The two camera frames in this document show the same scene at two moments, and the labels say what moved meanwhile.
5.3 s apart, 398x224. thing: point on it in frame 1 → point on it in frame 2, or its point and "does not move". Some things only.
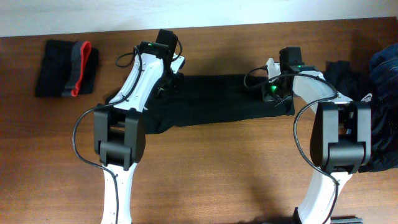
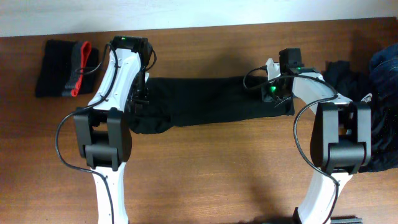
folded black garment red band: [68, 68] does not move
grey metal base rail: [346, 219] does not move
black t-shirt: [196, 98] does not move
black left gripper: [176, 86] → [141, 99]
